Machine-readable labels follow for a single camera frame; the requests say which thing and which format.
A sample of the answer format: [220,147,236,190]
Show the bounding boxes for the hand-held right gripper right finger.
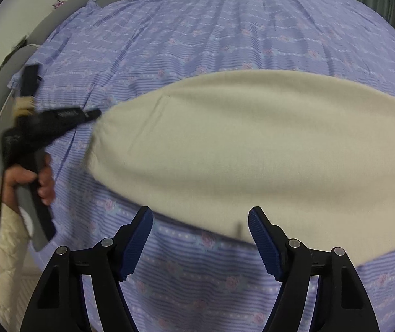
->
[248,206,380,332]

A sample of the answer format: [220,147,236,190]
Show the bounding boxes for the grey padded bed frame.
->
[0,0,139,217]

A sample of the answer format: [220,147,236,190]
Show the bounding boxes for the cream pants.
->
[89,69,395,260]

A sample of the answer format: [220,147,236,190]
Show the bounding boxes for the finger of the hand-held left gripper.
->
[47,108,102,128]

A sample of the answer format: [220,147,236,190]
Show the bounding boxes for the purple floral bedsheet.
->
[9,0,395,332]

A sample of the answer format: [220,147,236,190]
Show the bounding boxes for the person's left hand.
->
[3,154,56,212]

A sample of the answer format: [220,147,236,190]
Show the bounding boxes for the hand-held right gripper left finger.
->
[19,206,154,332]

